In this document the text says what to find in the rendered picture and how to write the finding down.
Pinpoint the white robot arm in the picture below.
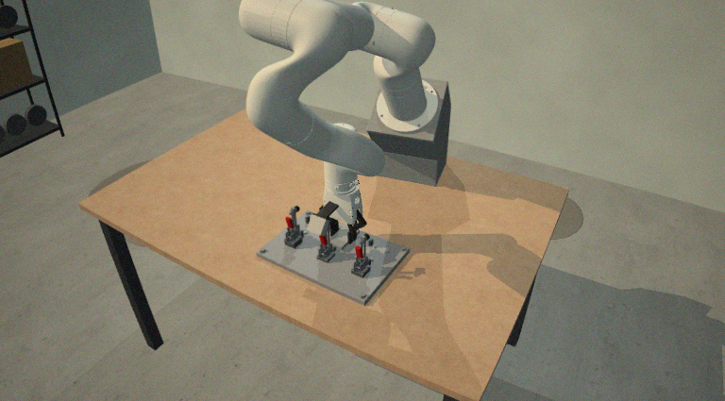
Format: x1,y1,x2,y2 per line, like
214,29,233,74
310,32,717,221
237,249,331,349
239,0,438,192

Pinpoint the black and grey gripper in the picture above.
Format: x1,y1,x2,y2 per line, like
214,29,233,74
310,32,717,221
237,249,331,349
324,185,367,244

